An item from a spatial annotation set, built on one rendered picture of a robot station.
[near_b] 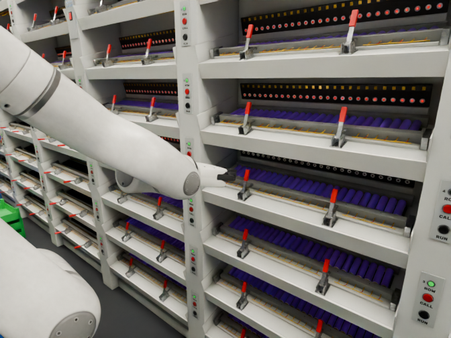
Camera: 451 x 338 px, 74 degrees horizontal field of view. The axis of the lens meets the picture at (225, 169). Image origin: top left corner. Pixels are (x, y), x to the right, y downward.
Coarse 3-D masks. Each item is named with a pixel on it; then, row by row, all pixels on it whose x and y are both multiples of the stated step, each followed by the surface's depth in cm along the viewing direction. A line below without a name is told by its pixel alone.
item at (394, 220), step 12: (240, 180) 96; (252, 180) 94; (276, 192) 89; (288, 192) 86; (300, 192) 84; (312, 204) 82; (324, 204) 80; (336, 204) 77; (348, 204) 76; (348, 216) 75; (360, 216) 74; (372, 216) 72; (384, 216) 70; (396, 216) 70
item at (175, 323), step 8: (120, 280) 163; (128, 288) 159; (136, 296) 155; (144, 296) 151; (144, 304) 152; (152, 304) 146; (160, 312) 143; (168, 320) 140; (176, 320) 136; (176, 328) 137; (184, 328) 132
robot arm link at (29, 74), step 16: (0, 32) 36; (0, 48) 36; (16, 48) 37; (0, 64) 36; (16, 64) 37; (32, 64) 39; (48, 64) 42; (0, 80) 36; (16, 80) 37; (32, 80) 39; (48, 80) 40; (0, 96) 38; (16, 96) 38; (32, 96) 39; (16, 112) 40
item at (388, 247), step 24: (288, 168) 97; (216, 192) 96; (264, 192) 92; (408, 192) 76; (264, 216) 86; (288, 216) 80; (312, 216) 78; (408, 216) 72; (336, 240) 73; (360, 240) 69; (384, 240) 67; (408, 240) 66
